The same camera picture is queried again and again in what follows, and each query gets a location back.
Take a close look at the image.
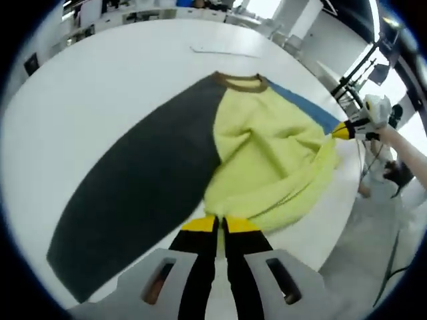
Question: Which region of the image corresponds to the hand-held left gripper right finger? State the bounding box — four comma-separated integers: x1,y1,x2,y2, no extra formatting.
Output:
222,215,365,320

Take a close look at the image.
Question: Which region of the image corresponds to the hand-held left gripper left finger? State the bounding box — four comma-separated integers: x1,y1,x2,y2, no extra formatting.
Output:
71,215,220,320

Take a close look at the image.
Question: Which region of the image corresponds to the yellow blue grey garment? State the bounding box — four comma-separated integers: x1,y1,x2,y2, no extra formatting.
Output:
46,70,351,304

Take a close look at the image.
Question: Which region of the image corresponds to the black monitor stand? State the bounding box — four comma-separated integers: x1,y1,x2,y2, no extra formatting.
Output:
332,31,384,101

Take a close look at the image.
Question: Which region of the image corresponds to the flat white table strip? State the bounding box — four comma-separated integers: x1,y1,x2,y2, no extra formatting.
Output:
189,45,263,59

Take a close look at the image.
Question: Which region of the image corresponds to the black waste bin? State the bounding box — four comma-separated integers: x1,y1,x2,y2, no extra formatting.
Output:
23,52,41,76

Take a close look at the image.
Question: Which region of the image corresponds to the black cable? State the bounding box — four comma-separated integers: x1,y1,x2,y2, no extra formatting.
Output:
372,229,403,309

